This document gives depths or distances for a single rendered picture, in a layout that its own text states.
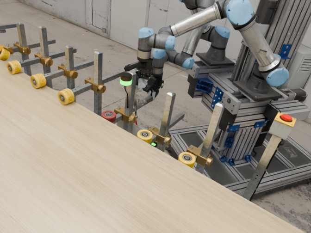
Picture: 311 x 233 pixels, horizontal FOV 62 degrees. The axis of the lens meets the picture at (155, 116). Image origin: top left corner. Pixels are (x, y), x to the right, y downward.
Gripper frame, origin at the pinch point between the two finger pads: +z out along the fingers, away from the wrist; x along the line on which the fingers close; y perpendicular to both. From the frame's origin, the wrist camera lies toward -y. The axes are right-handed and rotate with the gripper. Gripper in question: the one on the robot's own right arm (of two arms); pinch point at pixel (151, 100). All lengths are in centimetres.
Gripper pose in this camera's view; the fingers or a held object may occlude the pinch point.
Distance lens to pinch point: 176.1
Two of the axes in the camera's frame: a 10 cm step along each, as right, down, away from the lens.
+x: -8.1, -4.1, 4.2
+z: -1.3, 8.2, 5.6
